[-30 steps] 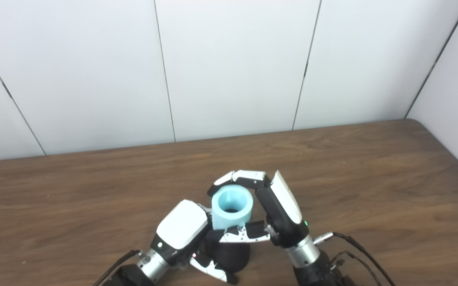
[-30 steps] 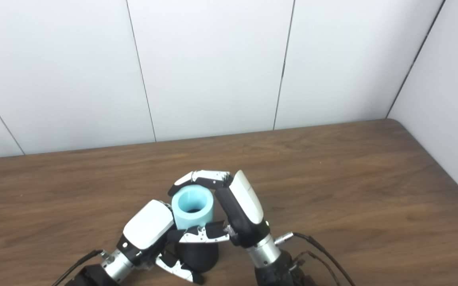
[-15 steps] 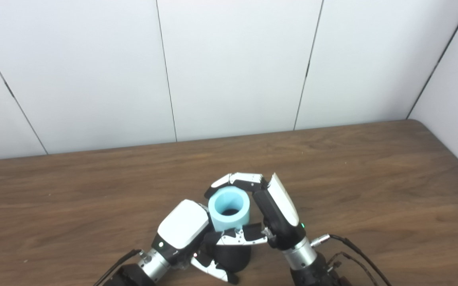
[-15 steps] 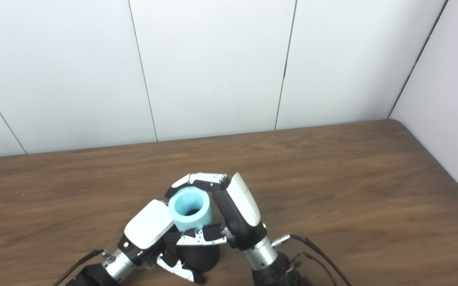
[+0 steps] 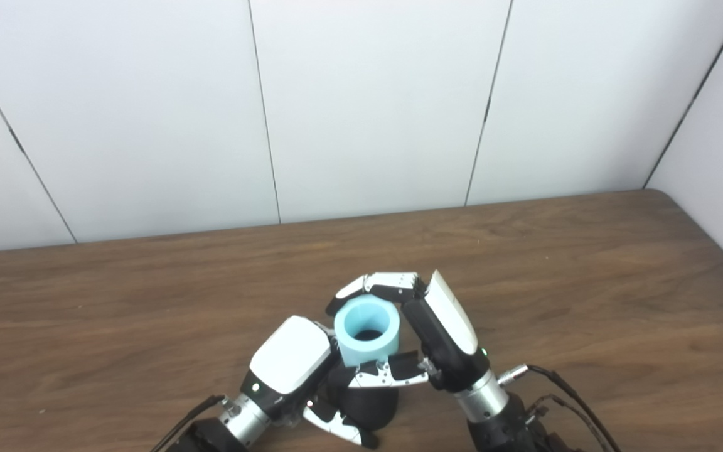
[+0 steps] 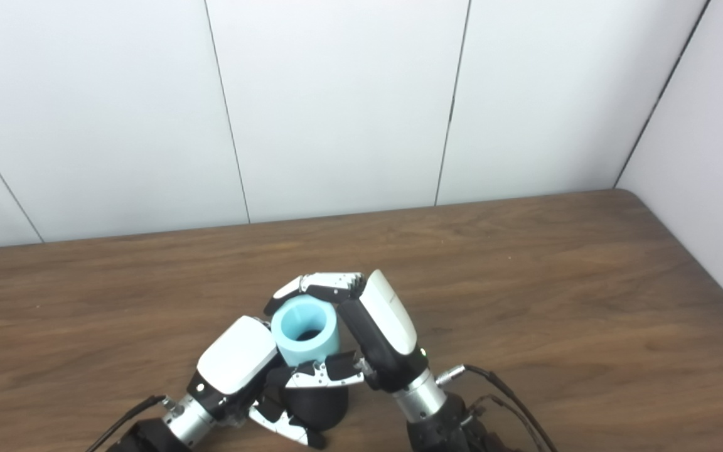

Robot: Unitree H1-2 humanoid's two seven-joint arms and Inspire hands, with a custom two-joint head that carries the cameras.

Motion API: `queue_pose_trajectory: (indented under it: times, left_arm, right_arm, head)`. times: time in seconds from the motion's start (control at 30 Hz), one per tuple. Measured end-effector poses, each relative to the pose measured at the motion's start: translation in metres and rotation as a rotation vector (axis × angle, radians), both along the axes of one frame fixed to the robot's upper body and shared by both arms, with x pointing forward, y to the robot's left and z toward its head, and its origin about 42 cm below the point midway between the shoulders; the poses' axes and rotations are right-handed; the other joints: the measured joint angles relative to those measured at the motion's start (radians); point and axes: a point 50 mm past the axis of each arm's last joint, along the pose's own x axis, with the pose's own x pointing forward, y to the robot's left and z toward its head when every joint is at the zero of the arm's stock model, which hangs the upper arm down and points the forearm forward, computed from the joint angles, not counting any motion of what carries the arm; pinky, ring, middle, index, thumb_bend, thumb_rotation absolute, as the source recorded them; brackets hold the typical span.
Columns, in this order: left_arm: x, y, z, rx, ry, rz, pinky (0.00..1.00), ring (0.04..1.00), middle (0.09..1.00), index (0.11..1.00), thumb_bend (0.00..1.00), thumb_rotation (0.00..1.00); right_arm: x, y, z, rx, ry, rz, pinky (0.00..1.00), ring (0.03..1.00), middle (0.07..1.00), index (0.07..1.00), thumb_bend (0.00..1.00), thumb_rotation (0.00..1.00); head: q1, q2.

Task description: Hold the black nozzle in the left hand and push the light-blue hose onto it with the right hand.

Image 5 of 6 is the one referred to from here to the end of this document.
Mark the white and black right hand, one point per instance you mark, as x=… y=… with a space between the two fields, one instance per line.
x=449 y=333

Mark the black funnel-shaped nozzle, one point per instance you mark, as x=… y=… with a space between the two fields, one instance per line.
x=371 y=405

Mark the white and black left hand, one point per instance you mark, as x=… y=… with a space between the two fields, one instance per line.
x=289 y=358

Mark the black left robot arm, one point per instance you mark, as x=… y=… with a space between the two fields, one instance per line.
x=242 y=420

